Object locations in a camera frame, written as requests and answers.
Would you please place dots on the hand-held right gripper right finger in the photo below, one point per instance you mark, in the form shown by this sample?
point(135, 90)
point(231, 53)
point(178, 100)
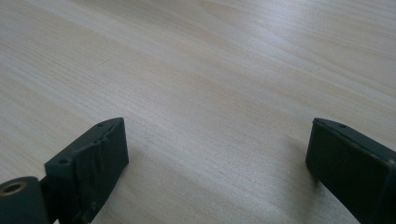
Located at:
point(351, 168)

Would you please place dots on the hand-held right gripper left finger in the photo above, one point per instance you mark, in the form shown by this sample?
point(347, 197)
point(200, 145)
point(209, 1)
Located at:
point(93, 168)

